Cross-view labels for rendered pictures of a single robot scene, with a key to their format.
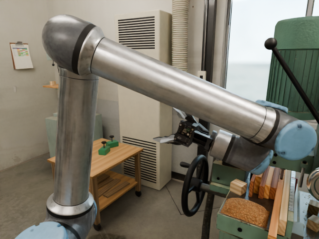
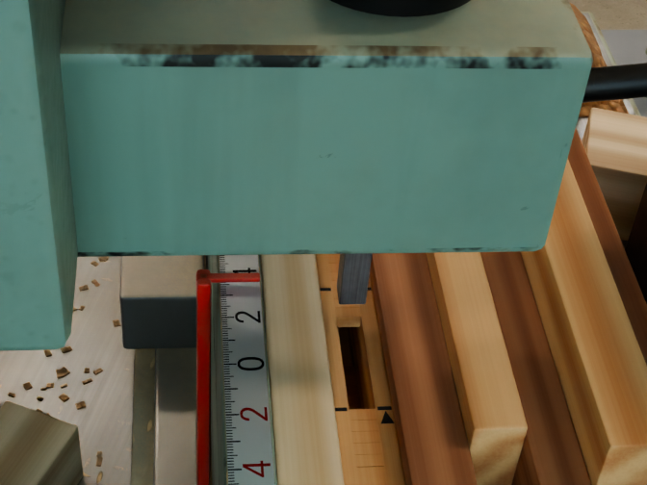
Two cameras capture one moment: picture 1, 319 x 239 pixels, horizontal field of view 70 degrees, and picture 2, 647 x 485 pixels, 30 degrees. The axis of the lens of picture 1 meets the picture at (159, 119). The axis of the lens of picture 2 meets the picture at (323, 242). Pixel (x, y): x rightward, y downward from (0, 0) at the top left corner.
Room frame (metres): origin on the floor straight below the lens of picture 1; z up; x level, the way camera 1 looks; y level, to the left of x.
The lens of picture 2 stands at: (0.99, -0.66, 1.24)
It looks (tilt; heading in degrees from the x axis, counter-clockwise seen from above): 42 degrees down; 140
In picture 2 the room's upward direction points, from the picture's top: 5 degrees clockwise
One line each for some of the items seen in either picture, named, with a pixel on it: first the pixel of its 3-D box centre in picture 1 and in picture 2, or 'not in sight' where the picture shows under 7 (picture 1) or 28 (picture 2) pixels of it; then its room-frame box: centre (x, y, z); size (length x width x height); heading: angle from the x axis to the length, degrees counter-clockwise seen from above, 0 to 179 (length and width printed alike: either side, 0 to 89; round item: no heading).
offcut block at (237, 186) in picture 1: (238, 187); (633, 177); (0.76, -0.30, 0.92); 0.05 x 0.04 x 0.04; 41
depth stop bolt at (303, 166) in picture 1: (302, 173); not in sight; (0.71, -0.49, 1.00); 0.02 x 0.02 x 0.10; 59
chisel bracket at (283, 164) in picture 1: (290, 160); (305, 105); (0.76, -0.48, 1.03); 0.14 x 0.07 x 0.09; 59
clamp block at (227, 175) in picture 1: (231, 169); not in sight; (0.91, -0.32, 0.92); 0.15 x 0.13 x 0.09; 149
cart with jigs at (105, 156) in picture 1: (98, 173); not in sight; (1.95, 0.58, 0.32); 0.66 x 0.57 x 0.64; 148
